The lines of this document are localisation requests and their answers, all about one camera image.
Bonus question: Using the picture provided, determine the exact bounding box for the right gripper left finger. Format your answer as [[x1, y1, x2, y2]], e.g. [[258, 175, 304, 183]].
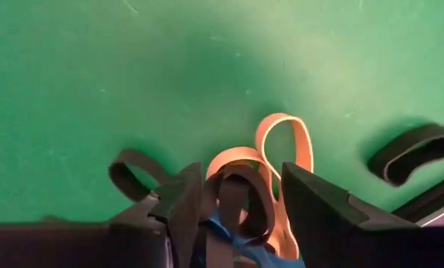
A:
[[108, 162, 203, 268]]

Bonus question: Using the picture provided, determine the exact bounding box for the silver bracket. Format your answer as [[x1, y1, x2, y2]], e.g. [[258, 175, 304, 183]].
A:
[[416, 200, 444, 228]]

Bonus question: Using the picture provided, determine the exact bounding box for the wide black rubber band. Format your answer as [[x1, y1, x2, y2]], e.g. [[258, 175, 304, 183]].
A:
[[201, 163, 277, 246]]

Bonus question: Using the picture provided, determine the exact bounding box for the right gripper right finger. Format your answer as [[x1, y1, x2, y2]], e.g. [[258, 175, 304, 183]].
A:
[[280, 162, 416, 268]]

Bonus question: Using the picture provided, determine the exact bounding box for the wide blue rubber band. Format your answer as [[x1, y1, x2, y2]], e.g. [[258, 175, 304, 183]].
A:
[[197, 210, 306, 268]]

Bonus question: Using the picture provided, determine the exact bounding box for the tan rubber band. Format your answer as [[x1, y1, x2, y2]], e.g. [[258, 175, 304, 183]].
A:
[[205, 112, 315, 261]]

